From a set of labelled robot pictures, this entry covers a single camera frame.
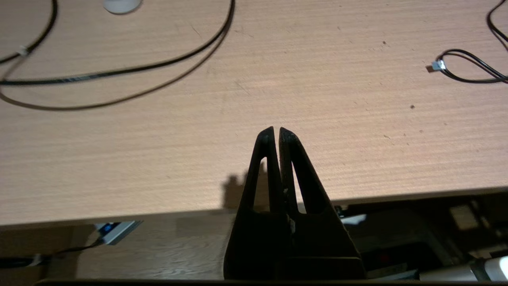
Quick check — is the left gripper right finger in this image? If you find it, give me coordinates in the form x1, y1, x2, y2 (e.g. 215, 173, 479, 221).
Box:
279, 127, 366, 280

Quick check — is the thin black micro-USB cable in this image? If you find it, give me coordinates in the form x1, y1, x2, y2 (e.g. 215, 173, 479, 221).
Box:
487, 0, 508, 53

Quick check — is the dark robot base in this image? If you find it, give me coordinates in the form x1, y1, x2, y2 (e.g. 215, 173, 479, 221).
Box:
335, 193, 508, 282

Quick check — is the small white round device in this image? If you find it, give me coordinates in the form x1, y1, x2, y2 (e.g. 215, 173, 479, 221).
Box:
102, 0, 142, 15

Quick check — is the small silver hub device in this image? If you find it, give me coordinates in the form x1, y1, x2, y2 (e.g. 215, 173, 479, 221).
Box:
94, 221, 142, 245

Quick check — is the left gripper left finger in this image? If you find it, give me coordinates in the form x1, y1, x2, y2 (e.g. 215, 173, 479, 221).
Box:
223, 126, 287, 280

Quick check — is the thick black cable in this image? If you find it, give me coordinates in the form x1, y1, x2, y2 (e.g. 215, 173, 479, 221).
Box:
0, 0, 59, 66

